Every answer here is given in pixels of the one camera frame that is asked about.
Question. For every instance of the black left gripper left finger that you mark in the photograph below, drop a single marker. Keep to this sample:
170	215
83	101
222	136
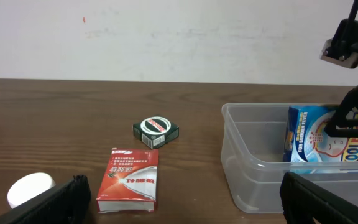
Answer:
65	203

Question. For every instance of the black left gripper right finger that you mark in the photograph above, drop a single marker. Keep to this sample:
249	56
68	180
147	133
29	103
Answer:
304	202

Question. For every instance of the blue cool fever box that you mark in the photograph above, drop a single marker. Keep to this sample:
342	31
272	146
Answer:
306	140

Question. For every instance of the clear plastic container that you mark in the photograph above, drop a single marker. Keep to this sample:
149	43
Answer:
252	159

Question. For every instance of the white capped dark bottle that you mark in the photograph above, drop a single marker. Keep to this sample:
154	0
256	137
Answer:
29	187

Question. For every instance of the red medicine box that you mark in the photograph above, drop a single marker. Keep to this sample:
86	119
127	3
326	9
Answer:
129	182

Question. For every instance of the small green square box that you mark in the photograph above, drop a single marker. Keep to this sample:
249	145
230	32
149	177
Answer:
155	131

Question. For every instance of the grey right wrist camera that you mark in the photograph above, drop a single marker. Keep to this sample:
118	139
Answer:
335	56

